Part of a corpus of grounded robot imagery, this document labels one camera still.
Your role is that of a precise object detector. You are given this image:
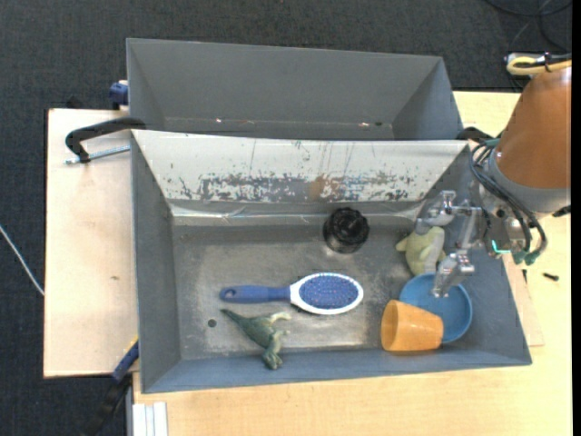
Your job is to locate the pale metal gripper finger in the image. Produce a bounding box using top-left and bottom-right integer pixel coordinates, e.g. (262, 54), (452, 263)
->
(414, 190), (458, 236)
(430, 250), (477, 299)

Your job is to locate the pale green plush toy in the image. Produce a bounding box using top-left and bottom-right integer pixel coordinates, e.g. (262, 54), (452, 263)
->
(395, 225), (448, 277)

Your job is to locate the blue bowl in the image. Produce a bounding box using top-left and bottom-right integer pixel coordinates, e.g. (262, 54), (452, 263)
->
(399, 272), (474, 345)

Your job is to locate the orange plastic cup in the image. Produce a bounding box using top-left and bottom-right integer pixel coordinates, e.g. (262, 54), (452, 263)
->
(379, 299), (445, 352)

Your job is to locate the black ribbed round cap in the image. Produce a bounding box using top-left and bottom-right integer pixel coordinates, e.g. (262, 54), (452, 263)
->
(322, 206), (371, 254)

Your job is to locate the blue and white hairbrush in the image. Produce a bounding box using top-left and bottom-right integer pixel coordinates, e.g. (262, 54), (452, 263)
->
(219, 272), (365, 315)

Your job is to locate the grey metal bin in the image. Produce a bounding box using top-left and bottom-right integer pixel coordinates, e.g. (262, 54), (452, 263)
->
(125, 37), (533, 395)

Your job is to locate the green toy dinosaur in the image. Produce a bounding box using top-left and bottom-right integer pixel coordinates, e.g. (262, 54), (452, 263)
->
(220, 309), (292, 371)

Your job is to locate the pale wood board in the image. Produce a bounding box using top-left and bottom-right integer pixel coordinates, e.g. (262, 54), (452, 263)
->
(43, 107), (140, 379)

